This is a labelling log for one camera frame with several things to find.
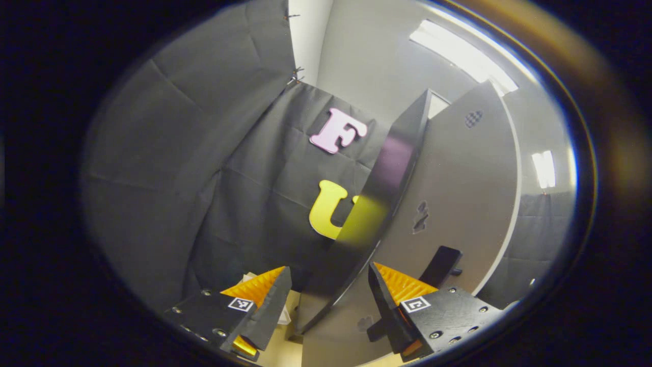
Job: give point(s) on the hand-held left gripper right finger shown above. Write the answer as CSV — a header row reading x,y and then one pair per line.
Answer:
x,y
389,311

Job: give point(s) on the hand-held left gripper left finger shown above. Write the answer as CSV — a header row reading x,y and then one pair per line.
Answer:
x,y
270,311

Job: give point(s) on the white shoe cabinet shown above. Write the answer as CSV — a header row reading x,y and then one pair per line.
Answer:
x,y
392,168

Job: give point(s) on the ceiling light panel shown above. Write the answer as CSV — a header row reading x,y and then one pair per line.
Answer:
x,y
458,53
544,169

